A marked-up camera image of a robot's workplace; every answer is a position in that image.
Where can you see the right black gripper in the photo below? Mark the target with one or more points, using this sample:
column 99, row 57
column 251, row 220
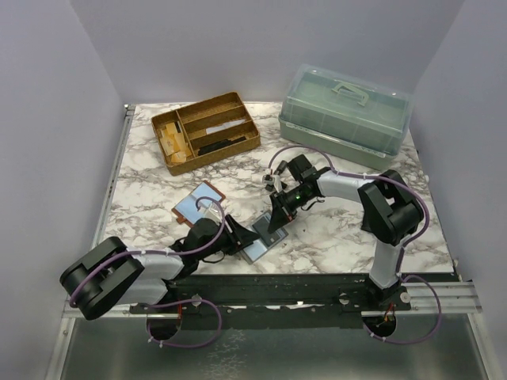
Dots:
column 280, row 216

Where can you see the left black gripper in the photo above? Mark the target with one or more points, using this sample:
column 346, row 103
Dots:
column 234, row 245

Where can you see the dark grey credit card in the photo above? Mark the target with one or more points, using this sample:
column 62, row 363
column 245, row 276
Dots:
column 261, row 227

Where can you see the grey card holder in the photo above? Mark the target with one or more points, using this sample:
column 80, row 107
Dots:
column 256, row 251

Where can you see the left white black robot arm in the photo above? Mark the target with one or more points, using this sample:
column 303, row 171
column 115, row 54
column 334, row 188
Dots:
column 111, row 274

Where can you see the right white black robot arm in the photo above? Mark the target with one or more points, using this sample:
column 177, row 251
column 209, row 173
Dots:
column 392, row 212

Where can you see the brown blue open card holder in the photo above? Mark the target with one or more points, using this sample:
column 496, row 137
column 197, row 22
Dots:
column 191, row 207

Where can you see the white card in tray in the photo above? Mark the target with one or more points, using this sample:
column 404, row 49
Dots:
column 224, row 126

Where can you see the black T-shaped tool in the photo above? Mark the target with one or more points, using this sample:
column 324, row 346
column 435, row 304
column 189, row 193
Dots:
column 280, row 168

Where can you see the black item in tray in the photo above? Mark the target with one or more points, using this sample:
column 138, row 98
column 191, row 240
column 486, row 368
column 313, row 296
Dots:
column 219, row 145

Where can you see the brown woven organizer tray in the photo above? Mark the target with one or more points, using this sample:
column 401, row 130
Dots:
column 205, row 132

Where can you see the yellow packets in tray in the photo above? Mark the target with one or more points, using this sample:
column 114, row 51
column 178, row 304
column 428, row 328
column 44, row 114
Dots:
column 173, row 143

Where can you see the green clear-lid storage box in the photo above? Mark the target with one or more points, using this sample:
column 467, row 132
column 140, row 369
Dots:
column 347, row 117

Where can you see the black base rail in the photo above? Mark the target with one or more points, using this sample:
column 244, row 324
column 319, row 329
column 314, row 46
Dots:
column 203, row 302

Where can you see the aluminium side rail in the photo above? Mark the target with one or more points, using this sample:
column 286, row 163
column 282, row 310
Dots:
column 111, row 186

